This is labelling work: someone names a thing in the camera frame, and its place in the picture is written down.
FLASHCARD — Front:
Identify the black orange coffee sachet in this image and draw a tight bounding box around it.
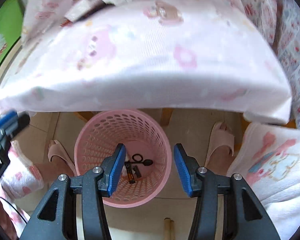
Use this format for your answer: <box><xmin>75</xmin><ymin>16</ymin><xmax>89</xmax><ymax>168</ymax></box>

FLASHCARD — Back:
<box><xmin>125</xmin><ymin>161</ymin><xmax>142</xmax><ymax>184</ymax></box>

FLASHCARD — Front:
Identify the pastel tissue pack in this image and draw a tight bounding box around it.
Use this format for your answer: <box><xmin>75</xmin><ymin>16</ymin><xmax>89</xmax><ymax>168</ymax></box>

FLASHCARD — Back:
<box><xmin>64</xmin><ymin>0</ymin><xmax>114</xmax><ymax>23</ymax></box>

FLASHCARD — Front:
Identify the pink plastic waste basket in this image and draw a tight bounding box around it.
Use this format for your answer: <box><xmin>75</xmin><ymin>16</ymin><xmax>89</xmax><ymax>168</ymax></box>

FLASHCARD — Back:
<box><xmin>74</xmin><ymin>109</ymin><xmax>172</xmax><ymax>208</ymax></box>

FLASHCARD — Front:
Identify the right pink slipper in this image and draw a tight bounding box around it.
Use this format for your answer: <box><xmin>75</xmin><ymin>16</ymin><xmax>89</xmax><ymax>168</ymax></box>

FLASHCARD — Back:
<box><xmin>205</xmin><ymin>122</ymin><xmax>235</xmax><ymax>166</ymax></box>

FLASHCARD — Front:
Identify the pink slipper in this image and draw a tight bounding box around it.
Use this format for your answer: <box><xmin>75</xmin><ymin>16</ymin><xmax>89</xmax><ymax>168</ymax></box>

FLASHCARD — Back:
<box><xmin>205</xmin><ymin>122</ymin><xmax>235</xmax><ymax>166</ymax></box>
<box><xmin>47</xmin><ymin>140</ymin><xmax>77</xmax><ymax>177</ymax></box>

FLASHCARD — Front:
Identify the left pink slipper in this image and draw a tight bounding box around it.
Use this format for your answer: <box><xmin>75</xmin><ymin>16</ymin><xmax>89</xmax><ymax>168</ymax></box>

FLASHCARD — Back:
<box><xmin>47</xmin><ymin>140</ymin><xmax>77</xmax><ymax>177</ymax></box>

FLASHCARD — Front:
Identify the green plastic storage box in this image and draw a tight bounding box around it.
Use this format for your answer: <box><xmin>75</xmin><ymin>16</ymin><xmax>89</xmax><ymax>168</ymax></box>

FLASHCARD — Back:
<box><xmin>0</xmin><ymin>0</ymin><xmax>24</xmax><ymax>64</ymax></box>

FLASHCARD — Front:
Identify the pink cartoon bed sheet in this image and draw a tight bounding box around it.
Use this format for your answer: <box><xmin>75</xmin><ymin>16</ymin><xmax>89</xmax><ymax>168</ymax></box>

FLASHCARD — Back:
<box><xmin>0</xmin><ymin>0</ymin><xmax>292</xmax><ymax>124</ymax></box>

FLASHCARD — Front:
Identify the patterned print quilt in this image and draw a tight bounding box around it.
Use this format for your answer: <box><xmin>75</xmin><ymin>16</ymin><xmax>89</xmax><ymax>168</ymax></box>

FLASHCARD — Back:
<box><xmin>241</xmin><ymin>0</ymin><xmax>300</xmax><ymax>129</ymax></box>

